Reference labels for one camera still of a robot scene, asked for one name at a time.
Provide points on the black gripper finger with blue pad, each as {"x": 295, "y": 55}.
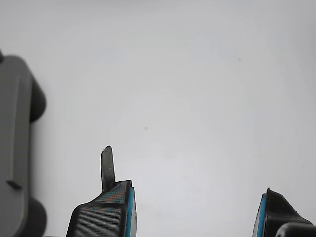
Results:
{"x": 276, "y": 212}
{"x": 98, "y": 217}

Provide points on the gray plastic box fixture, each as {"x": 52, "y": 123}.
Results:
{"x": 14, "y": 123}

